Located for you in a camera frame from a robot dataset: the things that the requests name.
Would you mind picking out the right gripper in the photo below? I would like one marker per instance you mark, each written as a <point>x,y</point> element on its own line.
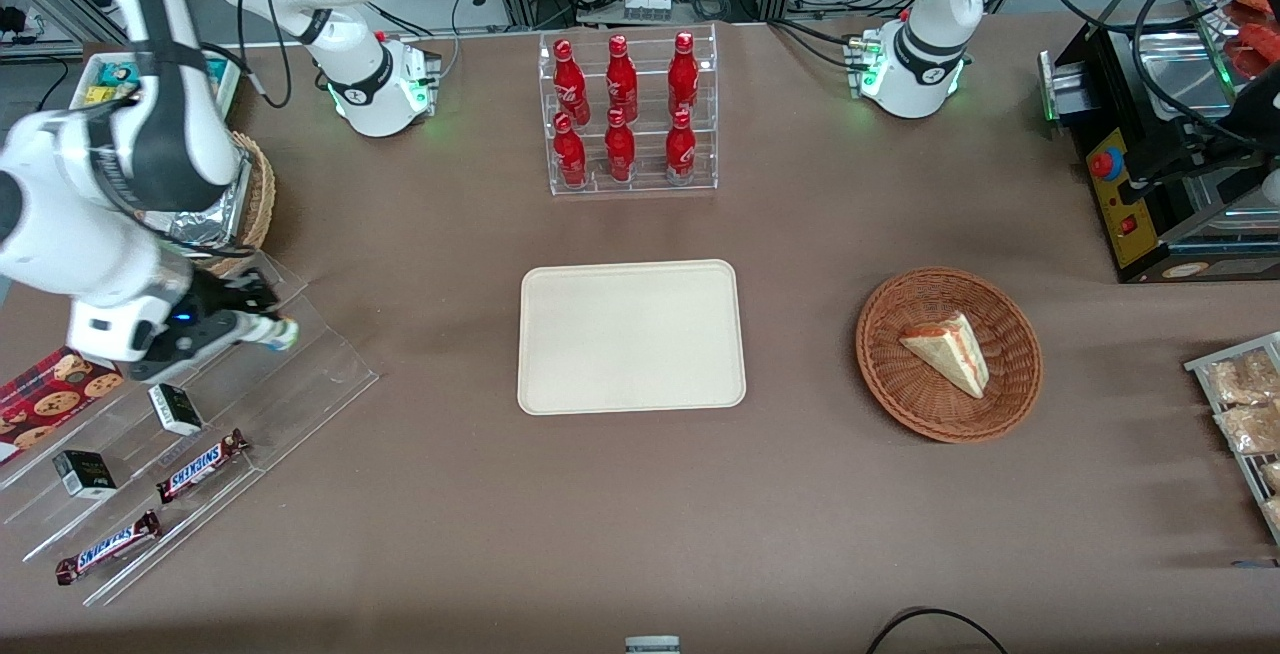
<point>216,301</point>

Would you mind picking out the green-lidded yogurt cup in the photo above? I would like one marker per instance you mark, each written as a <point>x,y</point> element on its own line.
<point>278,334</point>

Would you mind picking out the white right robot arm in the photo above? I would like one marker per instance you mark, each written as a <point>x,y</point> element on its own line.
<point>60,234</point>

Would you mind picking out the beige plastic tray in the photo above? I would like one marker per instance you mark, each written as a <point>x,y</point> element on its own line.
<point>630,339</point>

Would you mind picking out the grey metal snack tray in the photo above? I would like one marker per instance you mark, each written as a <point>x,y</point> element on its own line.
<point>1200,366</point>

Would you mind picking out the small black box white label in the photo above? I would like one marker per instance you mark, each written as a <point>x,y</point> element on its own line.
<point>176,410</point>

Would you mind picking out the clear acrylic stepped shelf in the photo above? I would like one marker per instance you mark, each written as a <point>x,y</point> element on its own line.
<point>300,374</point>

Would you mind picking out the silver foil packets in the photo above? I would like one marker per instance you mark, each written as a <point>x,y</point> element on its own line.
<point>215,219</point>

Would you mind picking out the light wicker basket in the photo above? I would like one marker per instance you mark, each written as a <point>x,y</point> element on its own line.
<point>262,194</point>

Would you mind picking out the Snickers chocolate bar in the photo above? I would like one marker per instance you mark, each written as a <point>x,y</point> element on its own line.
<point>203,465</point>
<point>108,547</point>

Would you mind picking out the red cookie box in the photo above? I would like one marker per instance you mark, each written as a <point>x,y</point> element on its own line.
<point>40,404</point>

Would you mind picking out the small black box gold print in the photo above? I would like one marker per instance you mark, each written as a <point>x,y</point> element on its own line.
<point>85,475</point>

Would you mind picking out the white plastic bin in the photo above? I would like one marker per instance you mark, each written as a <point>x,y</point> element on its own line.
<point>228,84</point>

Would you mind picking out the yellow snack pack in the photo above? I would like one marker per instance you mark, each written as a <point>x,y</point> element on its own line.
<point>98,94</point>

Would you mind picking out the teal snack pack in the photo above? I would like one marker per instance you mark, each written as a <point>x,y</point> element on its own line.
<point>120,74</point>

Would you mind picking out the red cola bottle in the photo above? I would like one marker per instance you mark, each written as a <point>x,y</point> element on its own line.
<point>683,74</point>
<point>570,79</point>
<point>680,149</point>
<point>619,149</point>
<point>570,154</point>
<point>621,79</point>

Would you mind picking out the clear acrylic bottle rack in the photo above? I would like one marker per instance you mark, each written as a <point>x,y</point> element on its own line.
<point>650,179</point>

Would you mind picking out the white power strip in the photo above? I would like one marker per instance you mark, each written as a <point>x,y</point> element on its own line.
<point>646,7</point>

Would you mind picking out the small grey device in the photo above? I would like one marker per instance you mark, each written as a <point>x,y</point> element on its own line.
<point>652,645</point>

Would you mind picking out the round brown wicker basket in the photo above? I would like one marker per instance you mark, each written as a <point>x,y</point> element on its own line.
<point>900,384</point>

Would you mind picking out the triangular sandwich wedge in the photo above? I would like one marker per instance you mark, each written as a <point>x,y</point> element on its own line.
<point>950,354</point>

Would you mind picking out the black metal machine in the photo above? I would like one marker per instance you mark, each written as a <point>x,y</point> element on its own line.
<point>1150,184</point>

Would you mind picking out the clear bagged snack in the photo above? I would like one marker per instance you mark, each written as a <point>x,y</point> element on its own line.
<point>1250,427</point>
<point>1272,476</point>
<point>1245,379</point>

